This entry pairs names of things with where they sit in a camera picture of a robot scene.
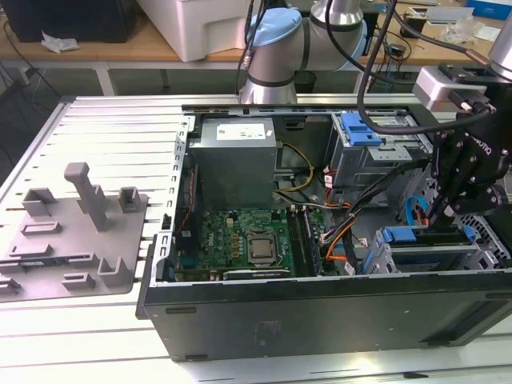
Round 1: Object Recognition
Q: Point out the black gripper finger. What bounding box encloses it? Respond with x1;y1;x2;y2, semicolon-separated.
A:
428;130;467;223
442;159;503;227

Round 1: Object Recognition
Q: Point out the red orange disk power wire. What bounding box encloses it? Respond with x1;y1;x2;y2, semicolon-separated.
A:
415;199;437;229

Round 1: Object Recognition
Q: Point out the blue SATA wire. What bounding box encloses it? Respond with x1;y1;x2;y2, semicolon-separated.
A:
402;195;429;227

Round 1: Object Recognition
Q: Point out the hard disk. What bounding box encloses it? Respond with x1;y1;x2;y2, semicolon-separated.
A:
366;224;477;275

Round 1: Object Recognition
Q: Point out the silver disk bay cage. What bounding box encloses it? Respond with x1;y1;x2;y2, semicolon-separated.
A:
366;223;501;277

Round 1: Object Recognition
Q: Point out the silver optical drive cage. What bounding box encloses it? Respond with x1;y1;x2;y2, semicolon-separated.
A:
326;111;437;201

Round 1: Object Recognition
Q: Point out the blue drive cage latch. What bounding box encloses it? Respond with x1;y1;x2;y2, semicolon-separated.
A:
339;113;381;148

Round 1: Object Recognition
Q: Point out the white card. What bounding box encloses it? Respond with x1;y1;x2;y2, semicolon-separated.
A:
474;26;503;41

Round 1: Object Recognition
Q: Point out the crumpled clear plastic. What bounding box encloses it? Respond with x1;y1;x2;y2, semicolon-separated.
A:
441;18;487;45

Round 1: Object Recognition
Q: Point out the small black box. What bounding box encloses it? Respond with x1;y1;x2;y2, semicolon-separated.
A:
399;14;427;39

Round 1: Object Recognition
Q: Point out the blue cardboard box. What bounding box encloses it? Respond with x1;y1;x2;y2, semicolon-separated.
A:
466;0;512;21

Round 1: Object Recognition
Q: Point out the flat white box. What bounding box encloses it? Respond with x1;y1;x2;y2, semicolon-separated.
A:
424;6;475;26

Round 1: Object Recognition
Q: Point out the installed RAM stick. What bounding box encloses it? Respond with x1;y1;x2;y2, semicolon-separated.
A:
302;207;323;277

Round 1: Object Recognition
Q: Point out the black waste bin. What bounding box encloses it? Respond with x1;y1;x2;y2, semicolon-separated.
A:
294;70;318;94

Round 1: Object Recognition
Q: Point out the black RAM slot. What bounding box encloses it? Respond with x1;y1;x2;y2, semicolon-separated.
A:
286;206;302;278
294;206;309;278

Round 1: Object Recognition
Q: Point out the black PC case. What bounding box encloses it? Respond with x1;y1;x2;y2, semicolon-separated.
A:
135;102;512;363

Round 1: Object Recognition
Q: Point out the silver CPU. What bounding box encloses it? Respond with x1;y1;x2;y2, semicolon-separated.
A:
250;238;275;259

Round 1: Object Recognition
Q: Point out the grey power supply unit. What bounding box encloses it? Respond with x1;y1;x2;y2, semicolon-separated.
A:
187;118;279;209

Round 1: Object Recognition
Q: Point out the black expansion card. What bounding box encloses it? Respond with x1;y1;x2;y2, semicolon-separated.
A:
222;267;295;282

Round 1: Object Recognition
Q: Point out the green motherboard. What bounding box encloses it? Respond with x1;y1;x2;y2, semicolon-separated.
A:
171;206;333;281

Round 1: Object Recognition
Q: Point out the white printer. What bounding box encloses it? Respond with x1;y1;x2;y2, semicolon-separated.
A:
135;0;257;63

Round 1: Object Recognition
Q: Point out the grey parts rack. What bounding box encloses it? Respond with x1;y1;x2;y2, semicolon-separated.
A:
0;162;151;303

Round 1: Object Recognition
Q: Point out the large black box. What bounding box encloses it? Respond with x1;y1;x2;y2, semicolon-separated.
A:
3;0;137;44

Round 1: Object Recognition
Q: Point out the crumpled white paper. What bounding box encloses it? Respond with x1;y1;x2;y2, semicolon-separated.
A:
41;31;81;54

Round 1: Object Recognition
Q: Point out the spare RAM stick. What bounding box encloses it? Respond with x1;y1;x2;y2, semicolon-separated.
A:
18;259;67;270

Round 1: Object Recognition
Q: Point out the black sleeved wire bundle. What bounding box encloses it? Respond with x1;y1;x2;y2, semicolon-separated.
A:
347;158;431;225

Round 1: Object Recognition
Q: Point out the blue hanging cable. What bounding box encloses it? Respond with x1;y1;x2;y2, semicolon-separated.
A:
382;42;399;95

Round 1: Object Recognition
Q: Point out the orange yellow black wire bundle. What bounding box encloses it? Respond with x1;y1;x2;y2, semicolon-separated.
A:
322;211;359;263

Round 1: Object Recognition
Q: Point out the yellow black power wire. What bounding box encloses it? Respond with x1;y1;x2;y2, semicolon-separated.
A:
274;142;315;199

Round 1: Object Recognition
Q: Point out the CPU socket with metal frame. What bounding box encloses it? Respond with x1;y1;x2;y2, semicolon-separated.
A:
243;230;283;267

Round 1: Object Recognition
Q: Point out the black arm base cable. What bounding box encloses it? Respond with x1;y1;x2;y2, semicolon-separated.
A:
235;0;265;95

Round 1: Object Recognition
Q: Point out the wooden desk white frame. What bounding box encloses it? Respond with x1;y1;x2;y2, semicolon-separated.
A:
0;0;512;97

